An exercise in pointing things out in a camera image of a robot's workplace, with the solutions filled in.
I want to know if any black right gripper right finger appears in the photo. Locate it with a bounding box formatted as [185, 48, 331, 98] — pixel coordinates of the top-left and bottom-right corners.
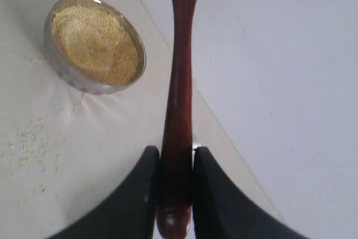
[193, 147, 303, 239]

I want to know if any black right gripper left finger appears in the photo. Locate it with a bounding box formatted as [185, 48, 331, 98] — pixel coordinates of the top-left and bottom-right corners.
[51, 146, 159, 238]

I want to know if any dark red wooden spoon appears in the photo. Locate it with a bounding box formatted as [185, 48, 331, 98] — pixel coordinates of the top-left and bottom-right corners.
[156, 0, 197, 238]

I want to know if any steel bowl of yellow grain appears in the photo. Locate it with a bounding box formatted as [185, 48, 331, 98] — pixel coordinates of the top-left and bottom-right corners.
[44, 0, 147, 95]

